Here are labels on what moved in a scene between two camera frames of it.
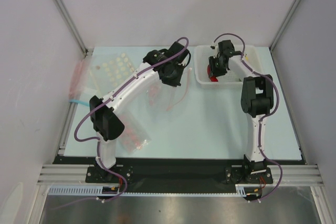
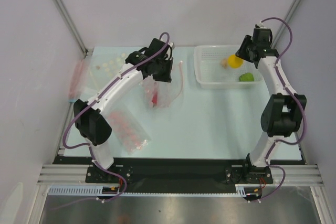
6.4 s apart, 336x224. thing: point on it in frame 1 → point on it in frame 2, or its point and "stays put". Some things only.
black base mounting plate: (172, 170) stays put
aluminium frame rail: (65, 174) stays put
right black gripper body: (213, 67) → (243, 48)
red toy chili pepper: (212, 78) → (155, 96)
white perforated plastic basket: (251, 56) stays put
